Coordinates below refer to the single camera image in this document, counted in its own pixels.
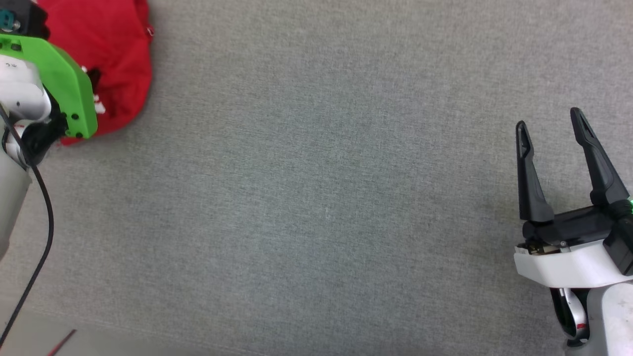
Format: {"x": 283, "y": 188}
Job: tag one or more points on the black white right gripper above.
{"x": 573, "y": 262}

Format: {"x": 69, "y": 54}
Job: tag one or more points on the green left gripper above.
{"x": 64, "y": 81}

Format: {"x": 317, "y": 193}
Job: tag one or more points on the red basketball jersey number 23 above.
{"x": 118, "y": 54}

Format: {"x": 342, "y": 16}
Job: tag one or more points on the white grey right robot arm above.
{"x": 613, "y": 316}

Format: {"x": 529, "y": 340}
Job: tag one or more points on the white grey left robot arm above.
{"x": 20, "y": 91}

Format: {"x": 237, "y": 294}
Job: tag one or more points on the thin red strip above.
{"x": 62, "y": 342}

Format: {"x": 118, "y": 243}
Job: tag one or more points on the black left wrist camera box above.
{"x": 27, "y": 17}

